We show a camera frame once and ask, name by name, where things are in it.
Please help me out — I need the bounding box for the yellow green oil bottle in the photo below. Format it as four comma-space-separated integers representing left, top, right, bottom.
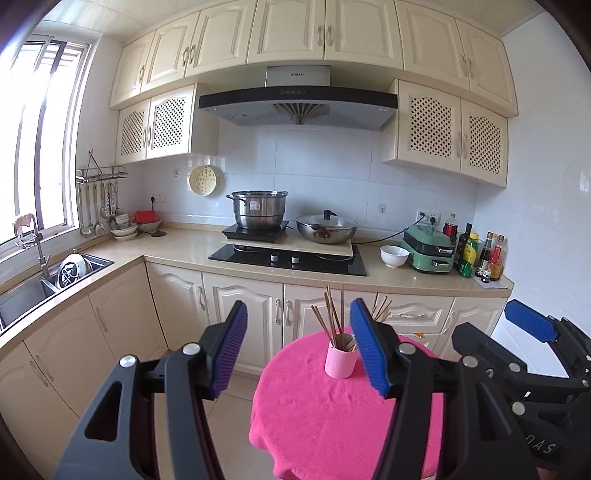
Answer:
460, 232, 480, 278

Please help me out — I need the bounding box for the steel wok with lid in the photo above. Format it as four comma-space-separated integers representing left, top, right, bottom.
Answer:
295, 210, 358, 245

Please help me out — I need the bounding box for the red container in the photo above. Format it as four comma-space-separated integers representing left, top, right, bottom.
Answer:
134, 210, 158, 224

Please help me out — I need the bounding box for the hanging utensil rack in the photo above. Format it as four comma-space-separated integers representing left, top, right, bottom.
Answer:
75, 149, 128, 238

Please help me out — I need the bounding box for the sink faucet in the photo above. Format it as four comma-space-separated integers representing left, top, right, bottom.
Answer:
13, 213, 50, 279

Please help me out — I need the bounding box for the dark sauce bottle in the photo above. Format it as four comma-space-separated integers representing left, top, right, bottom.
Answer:
476, 232, 495, 277

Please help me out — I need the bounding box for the white bowl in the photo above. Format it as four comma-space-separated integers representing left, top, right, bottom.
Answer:
380, 245, 410, 268

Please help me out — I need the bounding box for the red cap sauce bottle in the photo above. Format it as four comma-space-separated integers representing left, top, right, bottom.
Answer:
489, 235, 505, 281

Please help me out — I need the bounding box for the green electric grill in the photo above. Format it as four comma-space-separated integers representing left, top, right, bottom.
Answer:
401, 225, 455, 274

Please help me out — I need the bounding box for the pink table cloth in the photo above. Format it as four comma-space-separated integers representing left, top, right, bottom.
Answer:
247, 332, 446, 480

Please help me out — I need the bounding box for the round cream steamer plate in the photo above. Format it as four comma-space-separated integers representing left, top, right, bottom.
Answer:
188, 165, 218, 197

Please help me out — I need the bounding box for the range hood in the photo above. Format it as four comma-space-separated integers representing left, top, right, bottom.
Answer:
198, 65, 399, 131

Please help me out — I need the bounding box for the pink cup holder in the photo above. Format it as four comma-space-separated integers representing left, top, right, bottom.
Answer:
325, 333, 360, 379

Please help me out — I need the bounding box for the black gas hob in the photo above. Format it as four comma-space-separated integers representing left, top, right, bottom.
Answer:
208, 245, 367, 277

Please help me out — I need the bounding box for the black induction cooker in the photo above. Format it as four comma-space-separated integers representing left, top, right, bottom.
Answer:
221, 221, 290, 243

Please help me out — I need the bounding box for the steel stock pot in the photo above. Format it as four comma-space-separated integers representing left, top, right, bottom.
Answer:
226, 190, 288, 230

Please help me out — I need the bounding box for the steel sink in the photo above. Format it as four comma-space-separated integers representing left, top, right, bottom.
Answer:
0, 253, 113, 331

